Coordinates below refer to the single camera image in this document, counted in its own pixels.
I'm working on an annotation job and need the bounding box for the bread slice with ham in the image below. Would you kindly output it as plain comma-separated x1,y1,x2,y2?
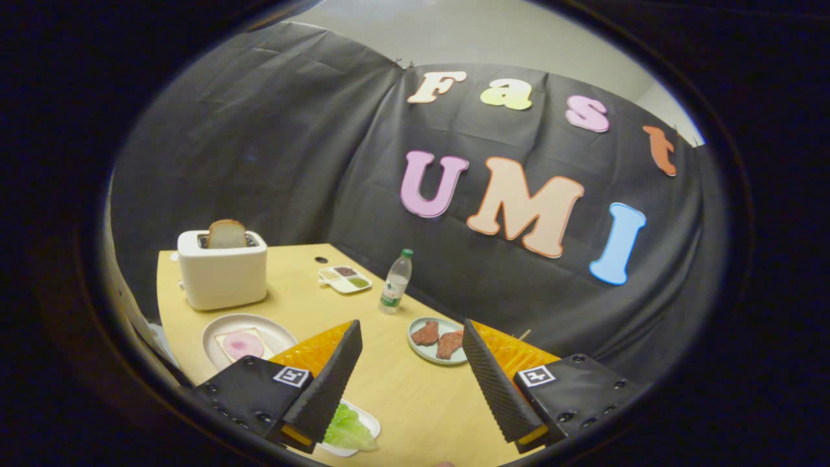
215,328,276,363

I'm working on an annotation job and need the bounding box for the black backdrop cloth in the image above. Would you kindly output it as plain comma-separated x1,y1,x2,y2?
110,21,730,380

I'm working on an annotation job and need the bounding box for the white round plate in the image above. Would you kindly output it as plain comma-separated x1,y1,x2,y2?
202,314,299,372

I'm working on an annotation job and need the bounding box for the white divided condiment tray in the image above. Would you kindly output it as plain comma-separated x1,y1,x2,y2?
318,265,373,294

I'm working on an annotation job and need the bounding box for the white toaster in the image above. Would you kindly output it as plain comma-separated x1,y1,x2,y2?
177,229,268,311

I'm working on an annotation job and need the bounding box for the brown meat patty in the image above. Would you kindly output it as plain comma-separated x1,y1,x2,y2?
436,330,465,361
411,320,440,347

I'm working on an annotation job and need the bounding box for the slice of toast bread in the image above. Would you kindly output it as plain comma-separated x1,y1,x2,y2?
206,219,248,250

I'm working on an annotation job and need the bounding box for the green lettuce leaf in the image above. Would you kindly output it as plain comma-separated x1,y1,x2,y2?
323,403,377,452

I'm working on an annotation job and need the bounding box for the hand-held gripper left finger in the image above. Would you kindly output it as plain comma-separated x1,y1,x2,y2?
188,319,364,455

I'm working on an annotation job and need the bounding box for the white lettuce dish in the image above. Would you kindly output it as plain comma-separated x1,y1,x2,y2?
318,399,381,457

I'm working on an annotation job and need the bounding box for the pale green round plate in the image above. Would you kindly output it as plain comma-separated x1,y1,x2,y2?
407,317,469,366

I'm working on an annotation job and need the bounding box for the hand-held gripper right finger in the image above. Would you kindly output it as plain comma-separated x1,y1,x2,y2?
461,318,644,454

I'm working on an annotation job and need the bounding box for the clear plastic water bottle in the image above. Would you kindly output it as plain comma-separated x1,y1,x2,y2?
379,248,414,315

